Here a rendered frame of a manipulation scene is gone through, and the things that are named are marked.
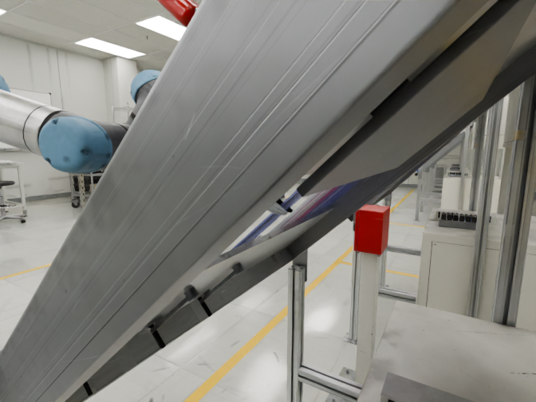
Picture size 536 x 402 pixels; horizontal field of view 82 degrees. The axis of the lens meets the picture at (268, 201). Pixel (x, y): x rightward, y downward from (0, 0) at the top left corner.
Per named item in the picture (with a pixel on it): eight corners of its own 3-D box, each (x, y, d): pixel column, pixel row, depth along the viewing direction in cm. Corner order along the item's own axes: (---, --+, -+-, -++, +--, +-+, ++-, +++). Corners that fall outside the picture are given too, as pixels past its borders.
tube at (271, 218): (192, 292, 58) (189, 287, 58) (197, 289, 59) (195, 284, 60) (432, 78, 34) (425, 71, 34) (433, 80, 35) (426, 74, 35)
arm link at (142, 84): (150, 112, 62) (171, 76, 61) (184, 142, 59) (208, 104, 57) (117, 100, 55) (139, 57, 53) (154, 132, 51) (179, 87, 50)
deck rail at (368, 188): (292, 260, 89) (279, 242, 90) (295, 258, 90) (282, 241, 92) (563, 50, 54) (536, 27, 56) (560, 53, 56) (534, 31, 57)
